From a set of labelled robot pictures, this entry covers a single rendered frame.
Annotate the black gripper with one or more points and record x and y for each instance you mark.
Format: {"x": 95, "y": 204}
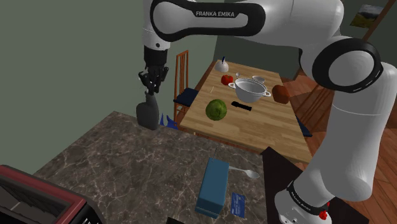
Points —
{"x": 155, "y": 58}

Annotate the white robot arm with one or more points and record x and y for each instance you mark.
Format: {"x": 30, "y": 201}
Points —
{"x": 356, "y": 139}

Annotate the dark grey bottle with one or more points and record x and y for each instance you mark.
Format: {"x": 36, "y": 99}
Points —
{"x": 148, "y": 113}

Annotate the wooden chair with blue cushion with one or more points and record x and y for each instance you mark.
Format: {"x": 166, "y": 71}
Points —
{"x": 186, "y": 96}
{"x": 305, "y": 130}

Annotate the blue pointed object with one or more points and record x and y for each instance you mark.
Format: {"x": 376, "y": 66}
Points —
{"x": 170, "y": 123}

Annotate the wooden dining table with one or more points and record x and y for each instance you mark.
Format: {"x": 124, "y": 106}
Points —
{"x": 248, "y": 130}

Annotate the blue box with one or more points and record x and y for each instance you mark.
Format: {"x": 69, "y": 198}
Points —
{"x": 214, "y": 186}

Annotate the silver spoon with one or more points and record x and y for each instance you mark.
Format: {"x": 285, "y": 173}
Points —
{"x": 249, "y": 173}

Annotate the blue card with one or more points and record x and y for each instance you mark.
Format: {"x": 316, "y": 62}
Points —
{"x": 238, "y": 204}

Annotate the dark robot stand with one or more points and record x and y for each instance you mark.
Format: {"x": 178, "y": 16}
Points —
{"x": 279, "y": 173}

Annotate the red and black toaster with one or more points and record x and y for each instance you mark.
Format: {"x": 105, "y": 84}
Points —
{"x": 37, "y": 189}

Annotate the wall picture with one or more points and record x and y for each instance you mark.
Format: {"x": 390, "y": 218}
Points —
{"x": 366, "y": 15}

